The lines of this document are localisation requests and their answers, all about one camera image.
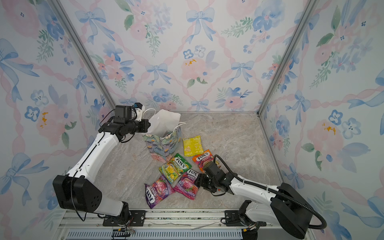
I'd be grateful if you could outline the green Fox's lemon bag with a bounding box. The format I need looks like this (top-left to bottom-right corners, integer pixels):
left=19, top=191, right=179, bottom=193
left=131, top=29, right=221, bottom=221
left=159, top=154, right=192, bottom=184

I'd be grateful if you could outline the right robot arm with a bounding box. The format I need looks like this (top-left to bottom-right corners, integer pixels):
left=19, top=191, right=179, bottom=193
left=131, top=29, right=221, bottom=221
left=195, top=162, right=313, bottom=239

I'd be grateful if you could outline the left corner aluminium post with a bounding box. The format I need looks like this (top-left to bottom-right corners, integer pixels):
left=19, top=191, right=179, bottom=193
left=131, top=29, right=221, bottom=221
left=48, top=0, right=116, bottom=109

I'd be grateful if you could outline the orange Fox's fruits bag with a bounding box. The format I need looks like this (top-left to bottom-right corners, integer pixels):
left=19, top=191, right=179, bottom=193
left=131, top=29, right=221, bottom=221
left=193, top=150, right=221, bottom=173

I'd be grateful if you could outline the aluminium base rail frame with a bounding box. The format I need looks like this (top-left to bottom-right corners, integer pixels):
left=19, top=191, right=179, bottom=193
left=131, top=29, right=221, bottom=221
left=53, top=208, right=313, bottom=240

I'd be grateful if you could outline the corner aluminium post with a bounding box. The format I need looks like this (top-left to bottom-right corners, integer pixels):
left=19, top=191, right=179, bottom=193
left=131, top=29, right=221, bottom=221
left=257, top=0, right=318, bottom=118
left=48, top=0, right=116, bottom=109

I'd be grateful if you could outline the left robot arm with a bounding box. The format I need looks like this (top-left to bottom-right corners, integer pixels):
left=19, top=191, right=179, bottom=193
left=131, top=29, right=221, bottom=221
left=53, top=103, right=151, bottom=217

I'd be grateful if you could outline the black corrugated cable conduit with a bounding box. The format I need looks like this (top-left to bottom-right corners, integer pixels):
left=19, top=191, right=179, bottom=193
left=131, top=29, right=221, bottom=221
left=212, top=154, right=328, bottom=231

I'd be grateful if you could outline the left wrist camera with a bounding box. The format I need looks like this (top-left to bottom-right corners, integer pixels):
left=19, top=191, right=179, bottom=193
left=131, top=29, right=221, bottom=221
left=133, top=103, right=146, bottom=122

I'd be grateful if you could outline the floral paper gift bag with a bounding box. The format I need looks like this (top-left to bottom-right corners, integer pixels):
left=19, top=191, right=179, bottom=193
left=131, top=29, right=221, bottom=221
left=142, top=110, right=185, bottom=163

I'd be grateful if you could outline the purple fox's berries bag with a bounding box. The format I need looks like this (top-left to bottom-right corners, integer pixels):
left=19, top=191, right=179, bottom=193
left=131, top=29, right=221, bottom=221
left=173, top=170, right=199, bottom=200
left=145, top=175, right=175, bottom=209

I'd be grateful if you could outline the right corner aluminium post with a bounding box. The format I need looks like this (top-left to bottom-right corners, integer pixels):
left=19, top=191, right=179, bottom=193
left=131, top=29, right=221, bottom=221
left=257, top=0, right=318, bottom=118

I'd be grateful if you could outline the yellow snack packet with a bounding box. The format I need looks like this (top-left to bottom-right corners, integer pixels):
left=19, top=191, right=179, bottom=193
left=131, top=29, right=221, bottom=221
left=183, top=136, right=204, bottom=157

